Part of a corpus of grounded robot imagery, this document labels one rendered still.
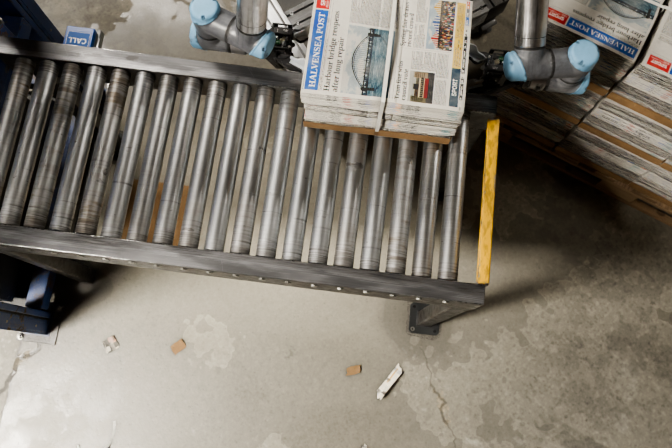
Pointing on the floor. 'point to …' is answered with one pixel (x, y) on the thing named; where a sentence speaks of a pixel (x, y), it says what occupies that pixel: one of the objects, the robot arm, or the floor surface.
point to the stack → (608, 71)
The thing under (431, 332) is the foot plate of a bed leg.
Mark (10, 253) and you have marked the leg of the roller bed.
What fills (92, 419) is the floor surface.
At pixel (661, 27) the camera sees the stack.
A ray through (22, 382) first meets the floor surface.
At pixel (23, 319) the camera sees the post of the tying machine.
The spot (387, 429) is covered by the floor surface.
